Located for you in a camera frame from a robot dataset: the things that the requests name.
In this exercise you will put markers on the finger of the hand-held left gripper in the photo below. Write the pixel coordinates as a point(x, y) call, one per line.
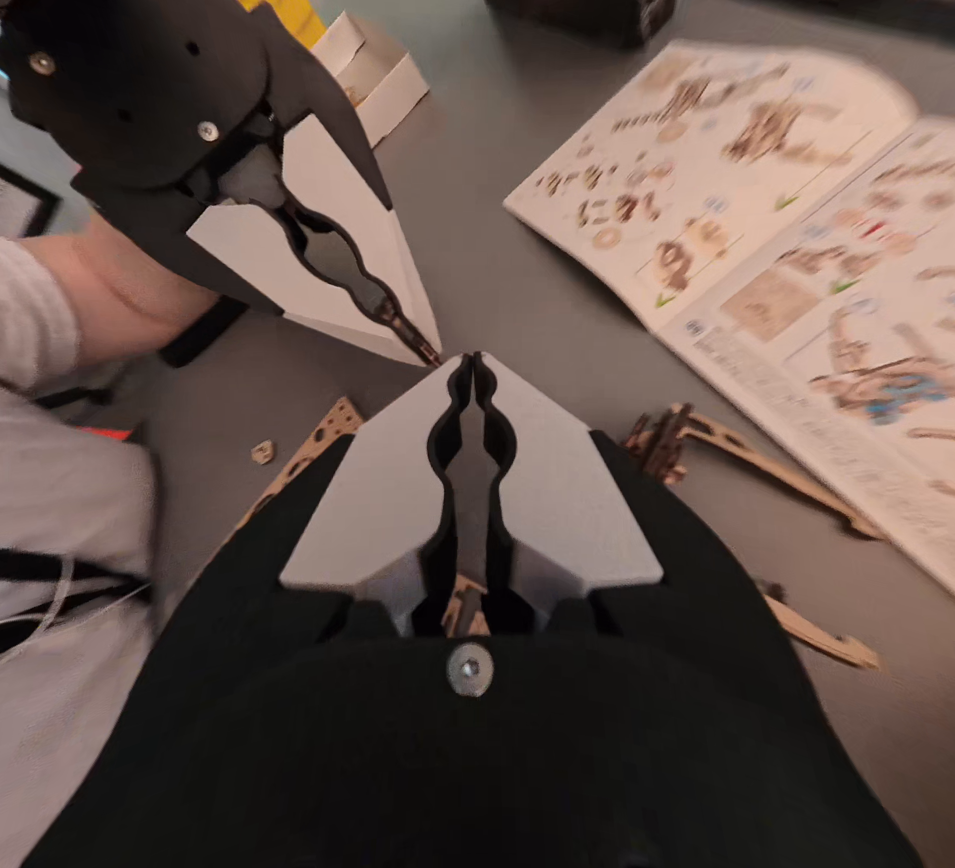
point(261, 249)
point(351, 196)

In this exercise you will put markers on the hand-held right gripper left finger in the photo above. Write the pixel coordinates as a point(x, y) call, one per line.
point(365, 510)

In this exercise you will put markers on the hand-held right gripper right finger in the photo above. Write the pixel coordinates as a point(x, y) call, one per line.
point(582, 510)

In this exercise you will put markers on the person's left forearm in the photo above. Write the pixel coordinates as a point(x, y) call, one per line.
point(37, 316)

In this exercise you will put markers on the laser-cut wooden parts sheet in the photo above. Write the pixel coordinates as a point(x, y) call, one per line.
point(328, 428)

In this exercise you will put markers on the wooden mechanical model assembly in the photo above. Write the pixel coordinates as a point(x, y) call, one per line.
point(716, 435)

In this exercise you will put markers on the person's left hand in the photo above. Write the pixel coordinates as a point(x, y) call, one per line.
point(142, 286)

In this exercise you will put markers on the small wooden part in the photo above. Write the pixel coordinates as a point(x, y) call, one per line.
point(262, 452)

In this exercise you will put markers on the white cardboard box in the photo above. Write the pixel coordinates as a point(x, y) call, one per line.
point(373, 77)

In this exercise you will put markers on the black framed object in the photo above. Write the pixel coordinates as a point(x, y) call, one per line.
point(26, 200)

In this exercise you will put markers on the person's grey clothing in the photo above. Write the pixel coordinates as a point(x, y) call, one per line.
point(67, 659)

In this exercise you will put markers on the illustrated instruction booklet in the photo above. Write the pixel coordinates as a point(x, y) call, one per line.
point(783, 226)

